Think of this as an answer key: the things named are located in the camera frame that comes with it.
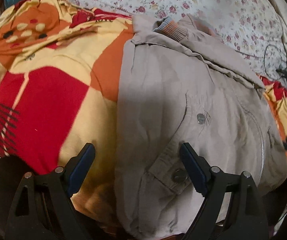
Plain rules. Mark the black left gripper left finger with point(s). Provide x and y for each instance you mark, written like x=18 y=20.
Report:
x=42 y=207

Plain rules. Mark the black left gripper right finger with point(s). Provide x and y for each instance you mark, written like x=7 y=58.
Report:
x=232 y=207

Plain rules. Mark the beige jacket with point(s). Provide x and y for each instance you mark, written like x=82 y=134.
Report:
x=179 y=83

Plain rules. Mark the floral white quilt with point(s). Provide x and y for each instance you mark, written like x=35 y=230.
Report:
x=257 y=29

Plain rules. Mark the orange red yellow blanket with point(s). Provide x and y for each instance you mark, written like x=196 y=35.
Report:
x=60 y=69

